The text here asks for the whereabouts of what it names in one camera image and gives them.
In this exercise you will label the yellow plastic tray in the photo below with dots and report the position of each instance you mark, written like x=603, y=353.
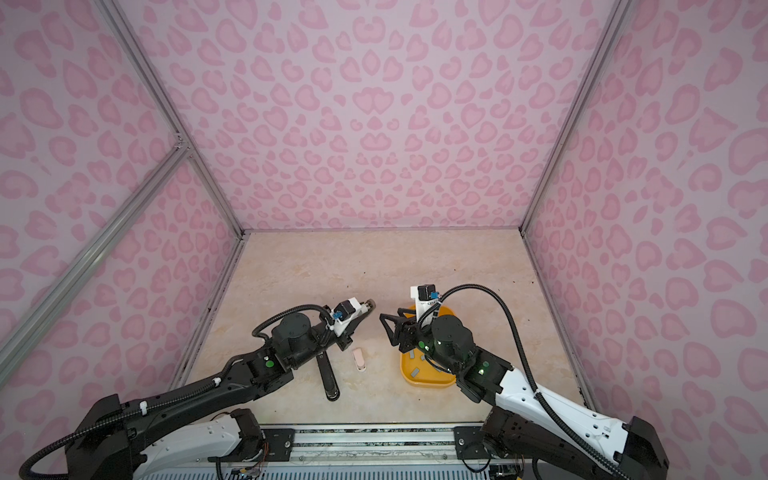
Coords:
x=418, y=372

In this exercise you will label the pink mini stapler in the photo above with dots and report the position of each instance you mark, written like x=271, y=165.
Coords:
x=359, y=359

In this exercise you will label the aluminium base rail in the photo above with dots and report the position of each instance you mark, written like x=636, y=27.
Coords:
x=340, y=451

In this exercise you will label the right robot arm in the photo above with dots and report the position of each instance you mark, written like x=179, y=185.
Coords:
x=535, y=423

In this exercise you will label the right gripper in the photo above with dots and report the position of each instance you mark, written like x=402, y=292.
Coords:
x=405, y=327

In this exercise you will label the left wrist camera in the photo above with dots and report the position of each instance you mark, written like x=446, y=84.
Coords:
x=346, y=316

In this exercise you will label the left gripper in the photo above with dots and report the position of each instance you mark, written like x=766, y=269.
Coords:
x=345, y=338

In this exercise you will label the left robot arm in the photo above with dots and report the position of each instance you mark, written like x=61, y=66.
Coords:
x=113, y=437

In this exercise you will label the diagonal aluminium frame bar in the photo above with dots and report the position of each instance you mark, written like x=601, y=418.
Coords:
x=39, y=319

